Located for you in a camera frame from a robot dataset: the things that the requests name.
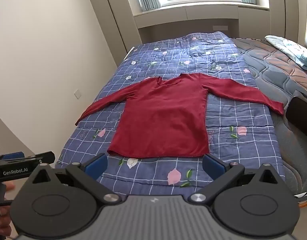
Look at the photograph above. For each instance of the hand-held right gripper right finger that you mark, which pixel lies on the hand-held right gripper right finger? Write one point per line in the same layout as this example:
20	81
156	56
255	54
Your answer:
213	167

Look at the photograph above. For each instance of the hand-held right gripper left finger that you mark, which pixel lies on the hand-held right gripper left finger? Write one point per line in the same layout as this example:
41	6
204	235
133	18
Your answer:
96	166

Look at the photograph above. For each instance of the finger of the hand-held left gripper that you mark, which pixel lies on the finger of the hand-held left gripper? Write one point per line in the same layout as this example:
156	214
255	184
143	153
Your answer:
13	155
43	157

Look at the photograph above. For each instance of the red long-sleeved shirt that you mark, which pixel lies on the red long-sleeved shirt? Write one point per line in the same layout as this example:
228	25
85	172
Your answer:
163	120

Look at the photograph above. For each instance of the person's left hand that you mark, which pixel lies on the person's left hand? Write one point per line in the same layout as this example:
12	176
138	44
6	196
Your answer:
1	223

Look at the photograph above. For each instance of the grey brown quilted mattress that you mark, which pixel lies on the grey brown quilted mattress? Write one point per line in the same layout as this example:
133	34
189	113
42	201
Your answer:
268	65

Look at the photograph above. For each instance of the blue floral checked quilt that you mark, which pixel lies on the blue floral checked quilt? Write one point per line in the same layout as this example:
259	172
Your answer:
168	55

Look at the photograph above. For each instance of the light floral pillow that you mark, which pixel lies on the light floral pillow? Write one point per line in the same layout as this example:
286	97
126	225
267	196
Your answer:
291	48

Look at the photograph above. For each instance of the beige tall wardrobe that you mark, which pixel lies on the beige tall wardrobe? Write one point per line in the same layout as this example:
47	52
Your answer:
118	17
286	10

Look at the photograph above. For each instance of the white wall socket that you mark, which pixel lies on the white wall socket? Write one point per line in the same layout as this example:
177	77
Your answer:
78	94

